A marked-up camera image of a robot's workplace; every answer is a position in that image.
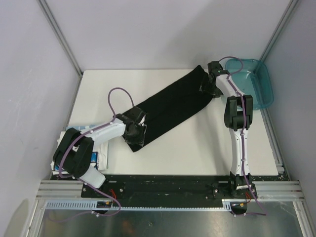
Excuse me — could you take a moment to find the black t-shirt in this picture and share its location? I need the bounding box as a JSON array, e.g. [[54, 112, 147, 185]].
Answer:
[[137, 65, 213, 146]]

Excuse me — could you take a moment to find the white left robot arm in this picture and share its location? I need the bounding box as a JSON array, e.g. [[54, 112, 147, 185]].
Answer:
[[53, 106, 147, 198]]

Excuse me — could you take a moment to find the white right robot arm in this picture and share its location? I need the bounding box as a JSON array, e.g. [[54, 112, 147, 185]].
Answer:
[[200, 61, 253, 198]]

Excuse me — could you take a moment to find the teal plastic bin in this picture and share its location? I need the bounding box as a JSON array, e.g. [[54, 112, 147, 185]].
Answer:
[[225, 59, 274, 110]]

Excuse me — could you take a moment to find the white folded daisy t-shirt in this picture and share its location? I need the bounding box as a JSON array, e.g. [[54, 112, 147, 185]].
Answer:
[[57, 124, 108, 171]]

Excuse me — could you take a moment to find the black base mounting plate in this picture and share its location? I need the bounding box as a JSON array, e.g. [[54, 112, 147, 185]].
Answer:
[[81, 174, 257, 210]]

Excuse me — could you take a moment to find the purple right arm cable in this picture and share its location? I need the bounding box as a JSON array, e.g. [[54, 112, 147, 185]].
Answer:
[[218, 56, 267, 217]]

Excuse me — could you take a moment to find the right aluminium frame post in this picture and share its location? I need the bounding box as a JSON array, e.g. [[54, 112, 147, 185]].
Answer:
[[259, 0, 301, 63]]

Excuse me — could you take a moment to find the aluminium frame post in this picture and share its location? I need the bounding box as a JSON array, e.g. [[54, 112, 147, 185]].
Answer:
[[37, 0, 83, 76], [259, 0, 301, 63]]

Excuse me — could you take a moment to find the grey slotted cable duct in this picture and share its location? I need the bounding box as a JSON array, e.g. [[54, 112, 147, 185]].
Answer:
[[44, 199, 234, 212]]

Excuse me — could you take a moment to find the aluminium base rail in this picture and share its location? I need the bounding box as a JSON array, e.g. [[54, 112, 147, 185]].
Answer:
[[37, 180, 305, 200]]

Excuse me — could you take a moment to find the left aluminium frame post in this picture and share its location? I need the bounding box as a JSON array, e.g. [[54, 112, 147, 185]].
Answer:
[[37, 0, 83, 76]]

